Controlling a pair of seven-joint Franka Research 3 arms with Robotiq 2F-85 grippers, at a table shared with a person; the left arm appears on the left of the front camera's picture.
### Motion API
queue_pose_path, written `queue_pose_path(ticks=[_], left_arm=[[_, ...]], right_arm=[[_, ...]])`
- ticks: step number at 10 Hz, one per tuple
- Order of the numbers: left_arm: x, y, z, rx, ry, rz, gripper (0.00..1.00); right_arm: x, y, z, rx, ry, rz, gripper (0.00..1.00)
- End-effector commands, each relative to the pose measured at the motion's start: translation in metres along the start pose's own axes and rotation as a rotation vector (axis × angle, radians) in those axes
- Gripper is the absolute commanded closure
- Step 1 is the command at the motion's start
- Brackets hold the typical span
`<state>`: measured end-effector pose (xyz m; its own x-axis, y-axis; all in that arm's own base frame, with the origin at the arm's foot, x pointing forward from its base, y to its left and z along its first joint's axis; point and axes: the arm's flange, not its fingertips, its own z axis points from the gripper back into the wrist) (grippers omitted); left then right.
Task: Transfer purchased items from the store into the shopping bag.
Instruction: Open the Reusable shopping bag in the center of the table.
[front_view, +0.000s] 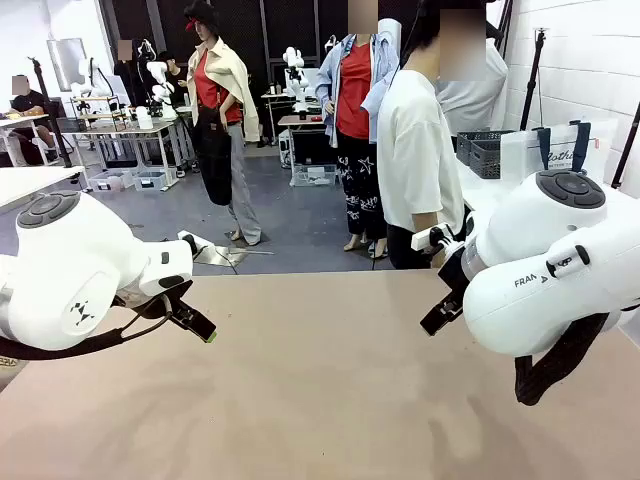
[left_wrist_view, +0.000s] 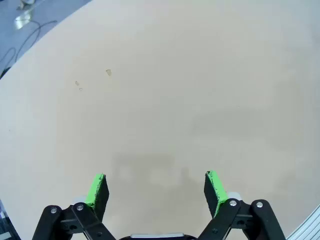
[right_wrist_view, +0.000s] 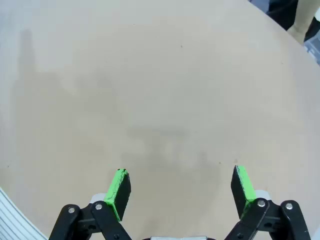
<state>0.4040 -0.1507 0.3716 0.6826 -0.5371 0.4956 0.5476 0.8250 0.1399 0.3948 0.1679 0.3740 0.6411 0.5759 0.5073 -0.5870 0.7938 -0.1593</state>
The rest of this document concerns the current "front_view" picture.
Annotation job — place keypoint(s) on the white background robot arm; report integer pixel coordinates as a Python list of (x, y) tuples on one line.
[(87, 75), (157, 70), (295, 75)]

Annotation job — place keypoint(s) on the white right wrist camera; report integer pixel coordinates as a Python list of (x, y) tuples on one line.
[(425, 240)]

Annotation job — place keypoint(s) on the long grey work table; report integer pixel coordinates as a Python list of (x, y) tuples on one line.
[(150, 131)]

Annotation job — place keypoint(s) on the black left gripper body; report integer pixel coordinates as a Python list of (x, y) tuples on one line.
[(160, 302)]

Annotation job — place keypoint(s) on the grey wall panel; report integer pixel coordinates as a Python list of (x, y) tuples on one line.
[(62, 55)]

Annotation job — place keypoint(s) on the clear plastic storage bin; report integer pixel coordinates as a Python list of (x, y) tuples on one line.
[(150, 181), (107, 181), (314, 175)]

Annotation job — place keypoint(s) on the white desk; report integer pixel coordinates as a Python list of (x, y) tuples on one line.
[(30, 182)]

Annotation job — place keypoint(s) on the person in white t-shirt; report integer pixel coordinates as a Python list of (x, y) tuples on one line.
[(415, 150)]

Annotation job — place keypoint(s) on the mannequin with blue shirt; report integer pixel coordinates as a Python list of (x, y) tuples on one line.
[(352, 100)]

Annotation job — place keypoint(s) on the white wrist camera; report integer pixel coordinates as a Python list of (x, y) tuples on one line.
[(425, 240), (202, 242)]

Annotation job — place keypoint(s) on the white side table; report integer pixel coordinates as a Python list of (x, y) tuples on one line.
[(480, 192)]

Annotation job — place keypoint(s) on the translucent white shopping bag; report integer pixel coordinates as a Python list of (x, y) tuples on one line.
[(520, 155)]

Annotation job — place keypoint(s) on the mannequin with cream jacket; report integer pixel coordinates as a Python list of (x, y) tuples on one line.
[(215, 110)]

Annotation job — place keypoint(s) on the metal floor plate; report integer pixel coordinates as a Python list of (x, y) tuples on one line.
[(235, 255)]

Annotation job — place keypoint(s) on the small brown-top table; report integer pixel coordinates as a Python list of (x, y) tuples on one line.
[(300, 120)]

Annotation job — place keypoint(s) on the person right forearm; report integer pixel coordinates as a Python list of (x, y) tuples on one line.
[(425, 222)]

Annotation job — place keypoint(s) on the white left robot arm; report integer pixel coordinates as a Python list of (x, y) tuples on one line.
[(75, 250)]

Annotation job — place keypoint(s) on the person with black cap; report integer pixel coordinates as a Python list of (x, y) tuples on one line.
[(175, 80)]

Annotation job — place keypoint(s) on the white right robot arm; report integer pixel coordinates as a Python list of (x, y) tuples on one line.
[(525, 310)]

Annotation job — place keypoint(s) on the black tripod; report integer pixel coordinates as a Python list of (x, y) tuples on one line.
[(50, 112), (532, 85), (627, 145)]

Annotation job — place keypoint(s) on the standing person in black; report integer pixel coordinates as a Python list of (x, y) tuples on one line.
[(125, 75)]

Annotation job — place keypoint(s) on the seated person in black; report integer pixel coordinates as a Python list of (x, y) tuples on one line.
[(30, 102)]

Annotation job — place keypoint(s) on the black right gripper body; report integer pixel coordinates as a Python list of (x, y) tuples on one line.
[(454, 275)]

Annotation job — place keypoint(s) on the dark grey plastic basket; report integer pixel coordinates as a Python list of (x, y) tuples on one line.
[(467, 142), (486, 160)]

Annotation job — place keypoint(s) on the white office table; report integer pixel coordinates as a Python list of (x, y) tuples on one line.
[(20, 122)]

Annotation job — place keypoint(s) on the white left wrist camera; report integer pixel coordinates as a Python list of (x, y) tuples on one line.
[(202, 242)]

